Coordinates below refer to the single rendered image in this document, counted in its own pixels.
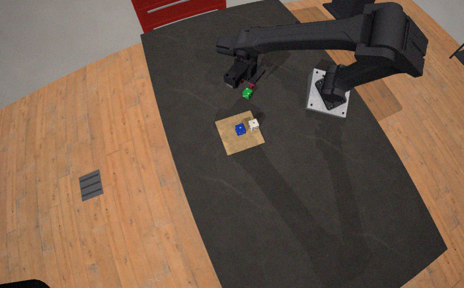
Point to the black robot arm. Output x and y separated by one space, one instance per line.
376 37

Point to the green dice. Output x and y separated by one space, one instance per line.
247 93

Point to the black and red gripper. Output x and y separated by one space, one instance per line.
259 72

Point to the blue dice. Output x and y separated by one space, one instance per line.
240 129

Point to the tan flat mat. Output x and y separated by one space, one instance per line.
231 141

